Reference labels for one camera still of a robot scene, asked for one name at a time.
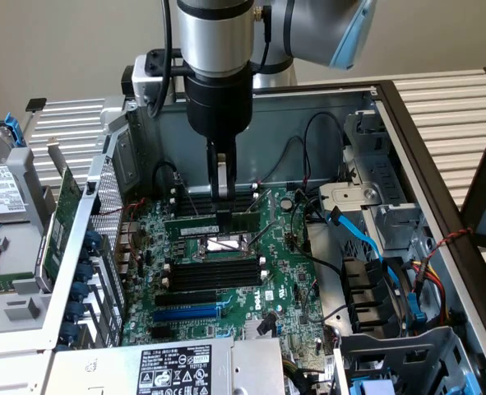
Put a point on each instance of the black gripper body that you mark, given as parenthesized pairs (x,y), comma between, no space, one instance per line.
(220,107)

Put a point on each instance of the green RAM stick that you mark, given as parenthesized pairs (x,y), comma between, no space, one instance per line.
(193,228)
(4,284)

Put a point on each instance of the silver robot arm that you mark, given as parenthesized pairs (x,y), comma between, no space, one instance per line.
(214,41)

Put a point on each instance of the CPU socket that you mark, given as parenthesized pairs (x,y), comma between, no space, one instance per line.
(226,247)

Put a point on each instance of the thin metal locking lever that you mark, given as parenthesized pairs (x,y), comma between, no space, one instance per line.
(183,191)
(263,235)

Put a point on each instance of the metal socket cover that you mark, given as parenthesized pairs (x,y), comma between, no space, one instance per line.
(267,205)

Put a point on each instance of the open PC case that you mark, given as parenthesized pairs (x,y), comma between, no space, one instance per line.
(267,123)

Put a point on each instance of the green motherboard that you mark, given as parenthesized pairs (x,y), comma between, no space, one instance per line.
(275,263)

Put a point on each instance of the round coin battery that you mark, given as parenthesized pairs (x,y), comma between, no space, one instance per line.
(286,204)

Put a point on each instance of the long black expansion slot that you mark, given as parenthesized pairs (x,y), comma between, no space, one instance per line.
(185,298)

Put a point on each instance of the black box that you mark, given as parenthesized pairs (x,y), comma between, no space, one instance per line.
(126,80)

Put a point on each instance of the blue expansion slot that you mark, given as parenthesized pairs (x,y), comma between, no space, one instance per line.
(185,314)

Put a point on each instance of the silver rear port block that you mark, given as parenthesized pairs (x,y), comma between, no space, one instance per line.
(125,247)

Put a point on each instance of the silver chipset heatsink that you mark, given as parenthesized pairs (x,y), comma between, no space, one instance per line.
(251,329)

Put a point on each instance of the short black expansion slot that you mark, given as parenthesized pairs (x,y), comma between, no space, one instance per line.
(163,333)

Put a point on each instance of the silver disk bay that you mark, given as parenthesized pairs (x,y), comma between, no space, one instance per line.
(349,193)

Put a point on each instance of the blue card retention clip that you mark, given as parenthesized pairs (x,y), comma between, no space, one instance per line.
(84,272)
(68,331)
(79,291)
(91,239)
(76,309)

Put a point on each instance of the black fan shroud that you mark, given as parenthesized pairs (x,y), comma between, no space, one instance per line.
(366,288)

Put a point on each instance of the green graphics card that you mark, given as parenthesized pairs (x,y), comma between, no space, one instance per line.
(66,193)

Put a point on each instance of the silver power supply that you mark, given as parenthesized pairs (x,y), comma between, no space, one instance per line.
(103,370)

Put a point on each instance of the grey plastic disk bay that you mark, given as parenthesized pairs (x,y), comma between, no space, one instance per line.
(390,345)

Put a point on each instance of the grey parts rack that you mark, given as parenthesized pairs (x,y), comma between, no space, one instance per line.
(20,173)

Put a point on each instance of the blue plastic clip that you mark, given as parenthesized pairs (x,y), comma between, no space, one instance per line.
(418,317)

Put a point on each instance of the black framed panel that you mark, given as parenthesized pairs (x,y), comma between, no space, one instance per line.
(470,205)

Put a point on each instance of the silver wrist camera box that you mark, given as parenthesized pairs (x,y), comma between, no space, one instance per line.
(144,78)

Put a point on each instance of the blue disk bracket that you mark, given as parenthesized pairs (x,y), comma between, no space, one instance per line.
(13,129)

